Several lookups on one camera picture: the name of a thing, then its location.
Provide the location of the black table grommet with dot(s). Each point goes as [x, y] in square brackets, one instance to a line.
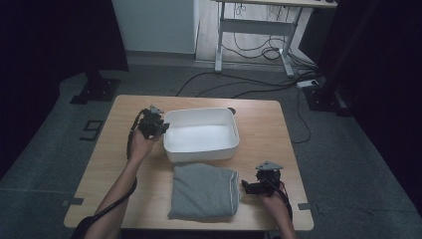
[233, 110]

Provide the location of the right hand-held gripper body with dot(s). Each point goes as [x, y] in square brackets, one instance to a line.
[269, 179]

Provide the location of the black stand base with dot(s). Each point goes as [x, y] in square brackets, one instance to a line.
[326, 99]
[99, 89]

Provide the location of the white metal desk frame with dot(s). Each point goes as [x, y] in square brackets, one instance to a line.
[255, 26]

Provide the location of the person's left hand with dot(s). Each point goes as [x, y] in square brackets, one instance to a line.
[141, 147]

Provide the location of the grey tape strip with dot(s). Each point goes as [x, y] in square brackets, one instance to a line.
[74, 201]
[304, 206]

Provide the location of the person's right hand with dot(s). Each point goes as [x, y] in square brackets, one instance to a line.
[276, 204]

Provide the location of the dark curtain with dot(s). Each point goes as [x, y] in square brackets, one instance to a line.
[388, 66]
[43, 59]

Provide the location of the white plastic basket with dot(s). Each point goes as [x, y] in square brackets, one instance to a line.
[200, 139]

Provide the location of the grey shorts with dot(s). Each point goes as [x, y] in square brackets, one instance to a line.
[202, 192]

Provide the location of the person's dark clothing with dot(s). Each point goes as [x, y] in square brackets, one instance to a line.
[78, 232]

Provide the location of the white power strip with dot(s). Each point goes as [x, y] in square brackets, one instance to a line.
[307, 83]

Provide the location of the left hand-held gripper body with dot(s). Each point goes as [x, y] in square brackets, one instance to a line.
[151, 124]

